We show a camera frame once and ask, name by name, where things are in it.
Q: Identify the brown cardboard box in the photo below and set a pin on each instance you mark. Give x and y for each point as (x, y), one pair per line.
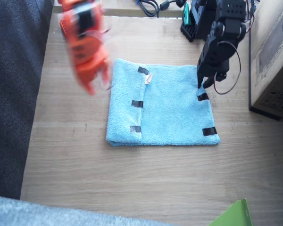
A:
(273, 58)

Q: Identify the teal table clamp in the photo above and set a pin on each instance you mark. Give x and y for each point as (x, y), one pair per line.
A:
(186, 14)

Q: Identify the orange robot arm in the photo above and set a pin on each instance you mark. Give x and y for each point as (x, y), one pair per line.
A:
(63, 27)

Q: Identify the black tape strip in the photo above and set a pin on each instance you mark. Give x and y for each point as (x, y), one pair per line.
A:
(142, 70)
(209, 131)
(137, 103)
(135, 129)
(202, 97)

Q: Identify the dark grey felt sheet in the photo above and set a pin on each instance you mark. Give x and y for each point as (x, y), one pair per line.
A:
(11, 94)

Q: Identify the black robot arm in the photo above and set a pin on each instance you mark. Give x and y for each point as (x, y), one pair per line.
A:
(231, 26)

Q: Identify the light blue terry towel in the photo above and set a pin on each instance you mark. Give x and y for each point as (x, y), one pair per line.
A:
(174, 113)

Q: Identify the light grey felt sheet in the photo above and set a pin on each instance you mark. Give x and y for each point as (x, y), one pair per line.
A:
(37, 214)

